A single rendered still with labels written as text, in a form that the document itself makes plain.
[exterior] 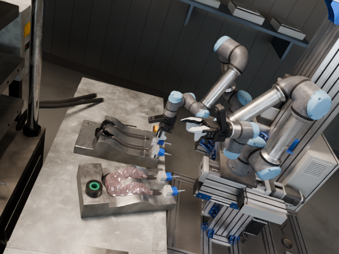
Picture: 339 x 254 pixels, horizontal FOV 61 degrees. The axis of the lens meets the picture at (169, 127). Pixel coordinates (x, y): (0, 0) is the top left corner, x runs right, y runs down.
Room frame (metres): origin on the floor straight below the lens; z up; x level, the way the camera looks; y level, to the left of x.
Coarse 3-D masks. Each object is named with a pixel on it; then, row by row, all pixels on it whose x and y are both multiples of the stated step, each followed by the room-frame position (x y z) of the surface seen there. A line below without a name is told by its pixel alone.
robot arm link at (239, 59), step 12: (240, 48) 1.66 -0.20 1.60; (240, 60) 1.61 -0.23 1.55; (228, 72) 1.59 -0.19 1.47; (240, 72) 1.59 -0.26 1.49; (216, 84) 1.55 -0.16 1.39; (228, 84) 1.56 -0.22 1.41; (204, 96) 1.53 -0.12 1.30; (216, 96) 1.52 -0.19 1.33; (192, 108) 1.49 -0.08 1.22; (204, 108) 1.48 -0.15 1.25
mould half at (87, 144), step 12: (84, 120) 1.44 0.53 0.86; (84, 132) 1.34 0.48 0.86; (120, 132) 1.41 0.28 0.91; (132, 132) 1.49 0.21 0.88; (144, 132) 1.53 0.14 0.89; (84, 144) 1.24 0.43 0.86; (96, 144) 1.26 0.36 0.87; (108, 144) 1.25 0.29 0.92; (132, 144) 1.37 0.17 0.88; (144, 144) 1.41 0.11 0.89; (156, 144) 1.45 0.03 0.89; (96, 156) 1.23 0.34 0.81; (108, 156) 1.25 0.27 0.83; (120, 156) 1.27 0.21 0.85; (132, 156) 1.28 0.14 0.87; (144, 156) 1.30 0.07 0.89; (156, 156) 1.34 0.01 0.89
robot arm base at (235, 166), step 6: (228, 162) 1.33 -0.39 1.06; (234, 162) 1.31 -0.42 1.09; (240, 162) 1.30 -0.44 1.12; (246, 162) 1.30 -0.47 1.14; (228, 168) 1.31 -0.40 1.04; (234, 168) 1.30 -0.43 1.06; (240, 168) 1.29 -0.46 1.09; (246, 168) 1.30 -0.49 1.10; (240, 174) 1.28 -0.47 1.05; (246, 174) 1.30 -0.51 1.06
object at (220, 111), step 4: (216, 104) 1.03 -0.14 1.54; (220, 104) 1.02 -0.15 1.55; (216, 108) 1.01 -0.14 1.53; (220, 108) 1.00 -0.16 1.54; (216, 112) 1.00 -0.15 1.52; (220, 112) 0.99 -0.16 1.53; (224, 112) 1.00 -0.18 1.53; (216, 116) 1.03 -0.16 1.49; (220, 116) 1.00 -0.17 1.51; (224, 116) 1.01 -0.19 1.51; (216, 120) 1.04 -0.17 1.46; (220, 120) 1.00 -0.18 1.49; (224, 120) 1.01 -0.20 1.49; (220, 124) 1.01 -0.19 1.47; (224, 124) 1.01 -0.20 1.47; (220, 128) 1.02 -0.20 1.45; (224, 128) 1.01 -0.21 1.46
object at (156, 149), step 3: (153, 147) 1.38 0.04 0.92; (156, 147) 1.38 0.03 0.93; (153, 150) 1.36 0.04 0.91; (156, 150) 1.36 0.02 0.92; (159, 150) 1.39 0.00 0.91; (162, 150) 1.40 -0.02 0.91; (153, 153) 1.36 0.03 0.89; (156, 153) 1.36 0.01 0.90; (159, 153) 1.37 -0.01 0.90; (162, 153) 1.38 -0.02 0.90; (165, 153) 1.40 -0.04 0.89; (168, 153) 1.41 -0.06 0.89
